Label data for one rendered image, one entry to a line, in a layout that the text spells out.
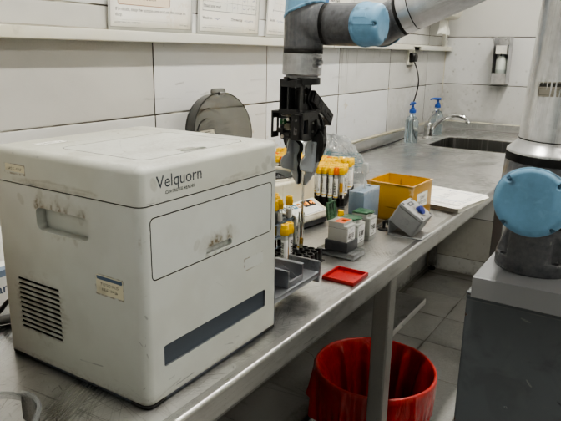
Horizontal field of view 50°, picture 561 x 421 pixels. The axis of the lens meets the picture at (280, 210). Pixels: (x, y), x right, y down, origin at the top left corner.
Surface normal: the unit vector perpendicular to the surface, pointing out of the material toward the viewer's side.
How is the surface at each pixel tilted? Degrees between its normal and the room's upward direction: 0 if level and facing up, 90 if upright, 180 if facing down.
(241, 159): 90
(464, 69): 90
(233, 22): 94
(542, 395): 90
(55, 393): 0
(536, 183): 98
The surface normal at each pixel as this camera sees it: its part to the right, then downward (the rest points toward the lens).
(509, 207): -0.48, 0.36
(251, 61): 0.84, 0.15
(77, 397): 0.02, -0.96
